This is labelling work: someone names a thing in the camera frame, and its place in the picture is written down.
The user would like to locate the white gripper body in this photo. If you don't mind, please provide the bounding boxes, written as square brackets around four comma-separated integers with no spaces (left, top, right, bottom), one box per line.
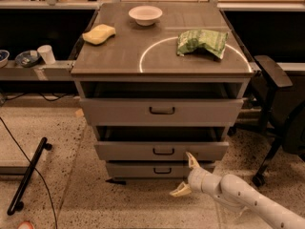
[188,167,221,198]

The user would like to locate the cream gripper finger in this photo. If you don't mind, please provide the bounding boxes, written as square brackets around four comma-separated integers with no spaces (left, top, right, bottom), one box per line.
[186,152,200,169]
[170,181,192,198]

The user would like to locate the grey drawer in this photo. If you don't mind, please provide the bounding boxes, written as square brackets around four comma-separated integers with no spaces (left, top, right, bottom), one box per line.
[95,126,229,161]
[80,98,243,127]
[105,160,217,179]

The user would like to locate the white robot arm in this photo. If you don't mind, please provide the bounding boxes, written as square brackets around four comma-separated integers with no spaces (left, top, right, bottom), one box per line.
[170,152,305,229]

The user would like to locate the grey bottom drawer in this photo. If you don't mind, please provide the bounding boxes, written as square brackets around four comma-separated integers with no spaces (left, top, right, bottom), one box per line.
[105,160,217,179]

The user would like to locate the grey drawer cabinet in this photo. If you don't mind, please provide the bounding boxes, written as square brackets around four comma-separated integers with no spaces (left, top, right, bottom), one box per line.
[70,1,255,186]

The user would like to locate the grey top drawer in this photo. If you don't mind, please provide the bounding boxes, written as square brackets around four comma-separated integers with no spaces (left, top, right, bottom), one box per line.
[80,98,243,127]

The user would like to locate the black office chair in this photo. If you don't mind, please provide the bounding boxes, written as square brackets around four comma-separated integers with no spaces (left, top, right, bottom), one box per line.
[229,55,305,187]

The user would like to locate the green chip bag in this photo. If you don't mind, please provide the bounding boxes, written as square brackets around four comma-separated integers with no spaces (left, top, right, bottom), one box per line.
[176,30,228,59]

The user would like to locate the white bowl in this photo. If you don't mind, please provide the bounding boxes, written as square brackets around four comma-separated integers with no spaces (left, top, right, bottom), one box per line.
[129,6,163,26]

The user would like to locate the yellow sponge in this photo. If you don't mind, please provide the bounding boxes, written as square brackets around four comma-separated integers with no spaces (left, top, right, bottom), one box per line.
[82,24,116,45]

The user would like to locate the grey side shelf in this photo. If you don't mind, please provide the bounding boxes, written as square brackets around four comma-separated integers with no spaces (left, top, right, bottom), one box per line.
[0,60,74,81]

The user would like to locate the red white floor object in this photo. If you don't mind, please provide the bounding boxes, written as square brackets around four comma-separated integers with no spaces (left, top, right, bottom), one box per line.
[17,220,35,229]

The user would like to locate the black metal bar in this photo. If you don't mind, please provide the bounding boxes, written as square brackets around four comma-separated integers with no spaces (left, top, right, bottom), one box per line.
[7,137,52,216]

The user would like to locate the white paper cup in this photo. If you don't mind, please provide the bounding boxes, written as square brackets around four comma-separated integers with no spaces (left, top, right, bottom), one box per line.
[37,45,55,65]

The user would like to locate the dark blue bowl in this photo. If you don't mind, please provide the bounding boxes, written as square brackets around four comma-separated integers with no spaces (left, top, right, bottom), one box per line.
[15,50,41,68]

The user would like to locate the blue rimmed bowl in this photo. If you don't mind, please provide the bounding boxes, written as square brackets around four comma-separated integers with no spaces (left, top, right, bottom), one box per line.
[0,50,10,68]

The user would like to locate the black floor cable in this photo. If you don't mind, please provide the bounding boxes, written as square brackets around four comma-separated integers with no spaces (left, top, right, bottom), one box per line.
[0,115,59,229]

